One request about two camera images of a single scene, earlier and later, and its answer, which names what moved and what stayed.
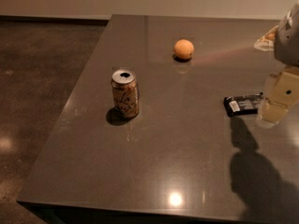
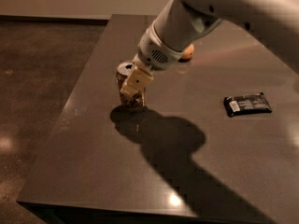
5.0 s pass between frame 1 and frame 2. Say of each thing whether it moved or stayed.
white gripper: moved
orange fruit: stayed
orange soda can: moved
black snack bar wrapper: stayed
